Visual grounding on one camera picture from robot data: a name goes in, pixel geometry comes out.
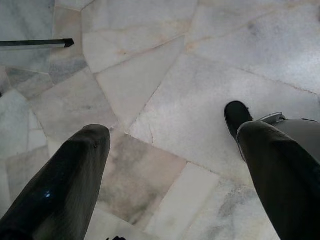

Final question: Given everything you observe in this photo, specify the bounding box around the silver metal clothes rack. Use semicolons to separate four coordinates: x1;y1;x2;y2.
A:
0;38;75;53

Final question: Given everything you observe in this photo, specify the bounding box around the black robot foot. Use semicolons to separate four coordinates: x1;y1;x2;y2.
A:
224;100;287;141

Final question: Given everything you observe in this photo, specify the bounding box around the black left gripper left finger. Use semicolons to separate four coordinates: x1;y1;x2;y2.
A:
0;124;112;240

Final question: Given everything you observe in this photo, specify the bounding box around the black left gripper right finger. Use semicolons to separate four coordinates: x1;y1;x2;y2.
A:
236;118;320;240

